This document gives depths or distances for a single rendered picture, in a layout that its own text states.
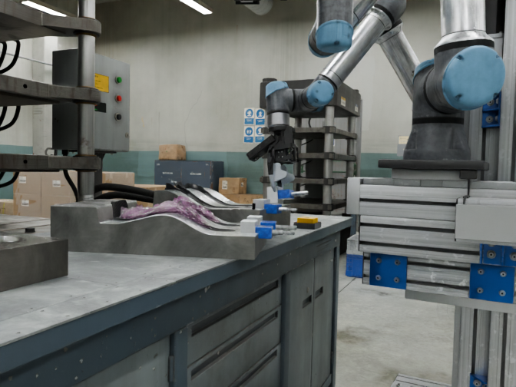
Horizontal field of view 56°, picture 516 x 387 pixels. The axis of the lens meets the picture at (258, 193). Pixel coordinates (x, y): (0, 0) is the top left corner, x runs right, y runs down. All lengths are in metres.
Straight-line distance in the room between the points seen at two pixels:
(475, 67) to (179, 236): 0.72
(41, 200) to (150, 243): 4.65
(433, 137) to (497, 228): 0.26
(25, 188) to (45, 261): 4.98
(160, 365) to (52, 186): 4.72
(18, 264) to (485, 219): 0.86
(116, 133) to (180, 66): 7.43
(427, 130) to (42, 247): 0.84
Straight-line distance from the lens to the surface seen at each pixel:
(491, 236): 1.04
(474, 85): 1.06
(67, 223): 1.26
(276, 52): 8.73
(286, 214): 1.62
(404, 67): 1.78
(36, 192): 5.82
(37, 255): 0.94
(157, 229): 1.17
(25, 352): 0.70
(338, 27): 1.04
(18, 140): 9.46
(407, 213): 1.18
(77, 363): 0.84
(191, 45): 9.56
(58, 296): 0.85
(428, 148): 1.16
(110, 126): 2.19
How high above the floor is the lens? 1.01
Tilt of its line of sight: 3 degrees down
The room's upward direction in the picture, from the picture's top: 1 degrees clockwise
